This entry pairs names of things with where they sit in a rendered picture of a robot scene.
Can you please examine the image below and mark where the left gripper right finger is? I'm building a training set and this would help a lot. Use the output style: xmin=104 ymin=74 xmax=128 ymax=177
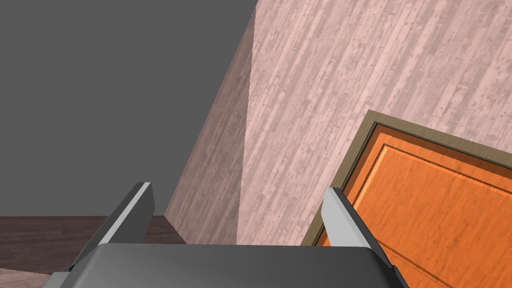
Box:
xmin=321 ymin=187 xmax=393 ymax=269

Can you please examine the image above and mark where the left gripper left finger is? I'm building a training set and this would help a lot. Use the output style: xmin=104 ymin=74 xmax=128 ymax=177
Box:
xmin=68 ymin=181 xmax=156 ymax=273

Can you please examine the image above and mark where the orange wooden door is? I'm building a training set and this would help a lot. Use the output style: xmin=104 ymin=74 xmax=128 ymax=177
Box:
xmin=315 ymin=123 xmax=512 ymax=288

